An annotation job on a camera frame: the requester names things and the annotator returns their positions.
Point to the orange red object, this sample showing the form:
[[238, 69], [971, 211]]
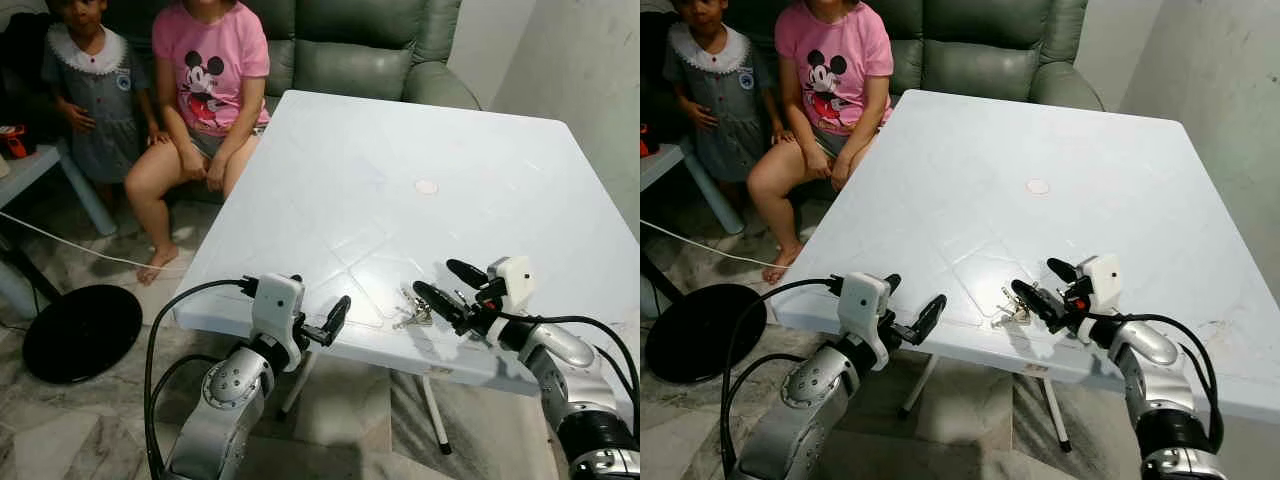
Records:
[[12, 142], [646, 142]]

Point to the silver key bunch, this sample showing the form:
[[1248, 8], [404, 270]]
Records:
[[412, 313], [1012, 313]]

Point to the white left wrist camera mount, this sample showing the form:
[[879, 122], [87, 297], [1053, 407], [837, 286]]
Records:
[[862, 305], [278, 305]]

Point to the black round stand base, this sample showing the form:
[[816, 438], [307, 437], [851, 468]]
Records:
[[702, 335], [82, 335]]

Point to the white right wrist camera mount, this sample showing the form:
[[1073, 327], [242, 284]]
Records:
[[512, 280], [1103, 280]]

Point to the white plastic square table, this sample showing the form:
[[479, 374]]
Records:
[[450, 140], [1060, 140]]

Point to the child in grey dress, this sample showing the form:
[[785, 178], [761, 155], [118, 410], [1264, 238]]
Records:
[[725, 100], [100, 100]]

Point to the pale blue plastic bench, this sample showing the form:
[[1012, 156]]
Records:
[[30, 165], [662, 160]]

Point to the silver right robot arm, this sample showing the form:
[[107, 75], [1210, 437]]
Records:
[[570, 385], [1150, 390]]

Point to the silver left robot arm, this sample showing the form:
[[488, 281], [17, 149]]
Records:
[[225, 400], [815, 395]]

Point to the round white table cap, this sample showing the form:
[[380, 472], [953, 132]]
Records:
[[1038, 187], [426, 187]]

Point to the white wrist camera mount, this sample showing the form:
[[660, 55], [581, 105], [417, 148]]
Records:
[[512, 280], [278, 305], [1103, 280], [862, 305]]

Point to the person in pink shirt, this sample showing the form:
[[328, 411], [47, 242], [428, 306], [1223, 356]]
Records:
[[835, 60], [210, 60]]

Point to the green leather sofa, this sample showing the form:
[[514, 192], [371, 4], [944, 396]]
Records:
[[980, 50], [350, 50]]

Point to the white table leg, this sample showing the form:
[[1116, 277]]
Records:
[[1055, 415], [918, 385], [298, 385], [436, 415]]

